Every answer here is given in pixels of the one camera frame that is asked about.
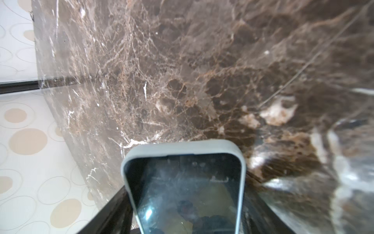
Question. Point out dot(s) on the black corner frame post right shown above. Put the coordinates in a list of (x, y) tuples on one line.
[(14, 87)]

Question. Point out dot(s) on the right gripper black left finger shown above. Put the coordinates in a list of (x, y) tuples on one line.
[(114, 218)]

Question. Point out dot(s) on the black smartphone from case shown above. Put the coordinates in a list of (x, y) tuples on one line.
[(187, 193)]

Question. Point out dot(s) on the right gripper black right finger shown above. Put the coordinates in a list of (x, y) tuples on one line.
[(258, 218)]

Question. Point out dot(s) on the light blue phone case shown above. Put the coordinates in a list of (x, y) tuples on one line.
[(181, 147)]

